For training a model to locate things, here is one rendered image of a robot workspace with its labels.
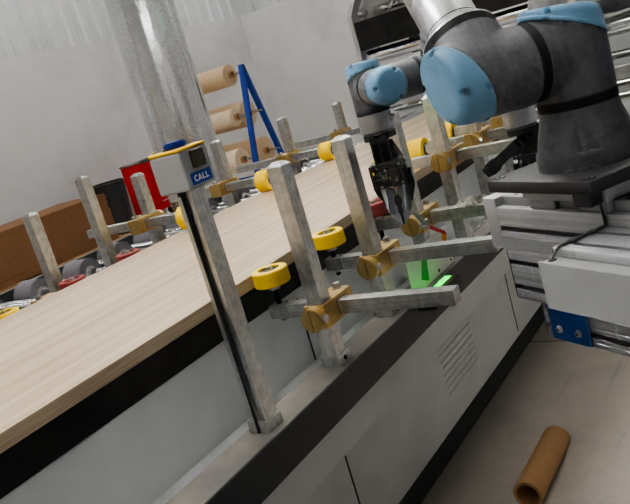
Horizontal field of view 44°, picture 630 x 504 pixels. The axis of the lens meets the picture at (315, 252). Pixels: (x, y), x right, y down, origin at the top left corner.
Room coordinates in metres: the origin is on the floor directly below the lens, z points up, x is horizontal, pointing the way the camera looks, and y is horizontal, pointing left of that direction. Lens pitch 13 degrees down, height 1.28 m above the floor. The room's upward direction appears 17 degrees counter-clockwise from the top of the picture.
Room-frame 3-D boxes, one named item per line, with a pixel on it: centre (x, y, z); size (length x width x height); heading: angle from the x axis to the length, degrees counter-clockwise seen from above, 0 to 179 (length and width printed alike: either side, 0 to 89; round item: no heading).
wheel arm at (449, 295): (1.52, -0.06, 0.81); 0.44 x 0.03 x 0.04; 54
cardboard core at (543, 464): (2.01, -0.45, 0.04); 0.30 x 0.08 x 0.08; 144
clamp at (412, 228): (1.95, -0.28, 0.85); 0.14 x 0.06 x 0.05; 144
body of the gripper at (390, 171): (1.68, -0.20, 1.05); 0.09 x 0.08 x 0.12; 164
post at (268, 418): (1.31, 0.17, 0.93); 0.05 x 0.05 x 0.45; 54
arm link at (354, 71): (1.69, -0.21, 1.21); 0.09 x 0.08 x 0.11; 10
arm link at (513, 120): (1.79, -0.54, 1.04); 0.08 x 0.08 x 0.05
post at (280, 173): (1.52, 0.02, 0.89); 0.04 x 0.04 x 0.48; 54
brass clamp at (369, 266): (1.75, -0.14, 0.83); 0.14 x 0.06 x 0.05; 144
